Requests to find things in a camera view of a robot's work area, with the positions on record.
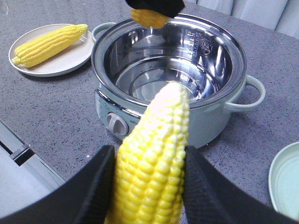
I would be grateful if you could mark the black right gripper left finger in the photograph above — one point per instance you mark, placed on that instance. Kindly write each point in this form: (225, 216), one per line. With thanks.
(84, 199)

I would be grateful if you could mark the pale green round plate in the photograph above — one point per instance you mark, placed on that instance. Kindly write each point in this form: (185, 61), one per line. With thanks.
(283, 181)

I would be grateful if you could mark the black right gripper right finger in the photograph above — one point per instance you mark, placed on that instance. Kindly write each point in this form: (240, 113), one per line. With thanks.
(210, 198)

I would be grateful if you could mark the grey curtain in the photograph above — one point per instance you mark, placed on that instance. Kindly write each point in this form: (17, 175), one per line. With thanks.
(279, 15)

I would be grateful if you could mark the pale green electric cooking pot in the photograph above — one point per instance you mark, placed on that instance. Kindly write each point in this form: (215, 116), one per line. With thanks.
(132, 64)

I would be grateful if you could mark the white round plate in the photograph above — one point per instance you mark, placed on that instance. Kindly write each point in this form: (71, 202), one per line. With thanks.
(62, 63)

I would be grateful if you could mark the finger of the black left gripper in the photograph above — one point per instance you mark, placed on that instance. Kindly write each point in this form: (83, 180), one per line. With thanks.
(169, 8)

